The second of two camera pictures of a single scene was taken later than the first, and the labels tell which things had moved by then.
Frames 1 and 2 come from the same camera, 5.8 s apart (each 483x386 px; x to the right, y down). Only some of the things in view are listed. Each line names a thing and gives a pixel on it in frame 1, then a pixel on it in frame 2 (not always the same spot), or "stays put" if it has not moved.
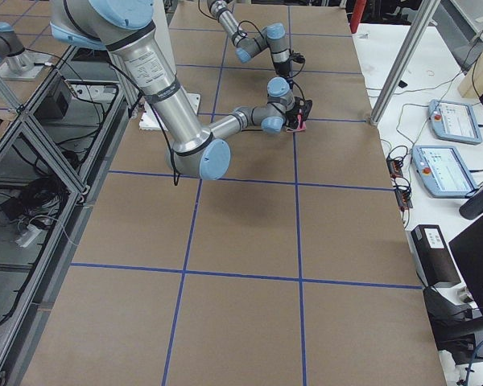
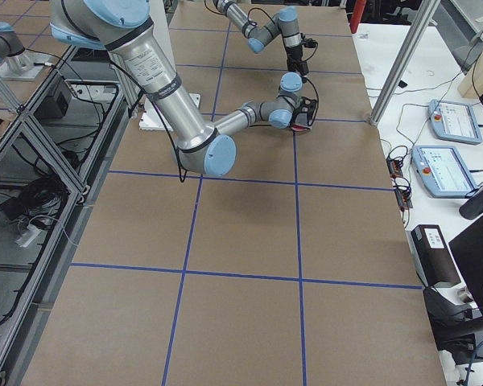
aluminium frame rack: (43, 165) stays put
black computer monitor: (476, 249) stays put
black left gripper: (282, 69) → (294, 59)
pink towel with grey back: (301, 125) stays put
